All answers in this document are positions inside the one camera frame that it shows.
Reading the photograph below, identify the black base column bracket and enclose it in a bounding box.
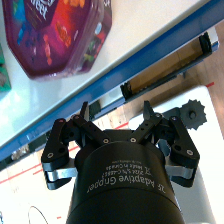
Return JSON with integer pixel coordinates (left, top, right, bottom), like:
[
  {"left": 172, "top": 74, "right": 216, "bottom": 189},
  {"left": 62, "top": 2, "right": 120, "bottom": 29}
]
[{"left": 159, "top": 106, "right": 184, "bottom": 134}]

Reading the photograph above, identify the purple Quality Street box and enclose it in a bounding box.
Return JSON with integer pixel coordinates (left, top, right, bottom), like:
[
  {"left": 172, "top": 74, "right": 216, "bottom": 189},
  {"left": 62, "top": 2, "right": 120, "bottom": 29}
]
[{"left": 2, "top": 0, "right": 114, "bottom": 81}]

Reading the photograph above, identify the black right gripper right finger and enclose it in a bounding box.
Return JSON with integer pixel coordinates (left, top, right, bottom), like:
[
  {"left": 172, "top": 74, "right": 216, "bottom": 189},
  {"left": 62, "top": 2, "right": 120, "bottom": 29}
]
[{"left": 131, "top": 100, "right": 201, "bottom": 188}]

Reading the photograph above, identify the black toothed wheel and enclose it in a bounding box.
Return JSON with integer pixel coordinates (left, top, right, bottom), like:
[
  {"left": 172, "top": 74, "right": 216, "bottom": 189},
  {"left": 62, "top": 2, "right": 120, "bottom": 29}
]
[{"left": 179, "top": 98, "right": 208, "bottom": 131}]

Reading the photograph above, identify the green packaged item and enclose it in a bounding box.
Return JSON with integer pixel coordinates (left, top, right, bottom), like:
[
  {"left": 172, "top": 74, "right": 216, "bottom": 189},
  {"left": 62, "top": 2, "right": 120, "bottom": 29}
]
[{"left": 0, "top": 42, "right": 13, "bottom": 93}]

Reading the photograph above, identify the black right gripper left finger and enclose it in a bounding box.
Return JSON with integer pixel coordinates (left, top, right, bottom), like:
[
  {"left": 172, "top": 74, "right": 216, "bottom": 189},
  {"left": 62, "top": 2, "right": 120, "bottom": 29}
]
[{"left": 41, "top": 101, "right": 111, "bottom": 191}]

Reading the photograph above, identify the white robot base platform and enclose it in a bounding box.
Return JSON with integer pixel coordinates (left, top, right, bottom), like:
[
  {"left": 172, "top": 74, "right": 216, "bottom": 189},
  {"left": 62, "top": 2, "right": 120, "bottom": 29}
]
[{"left": 128, "top": 85, "right": 224, "bottom": 224}]

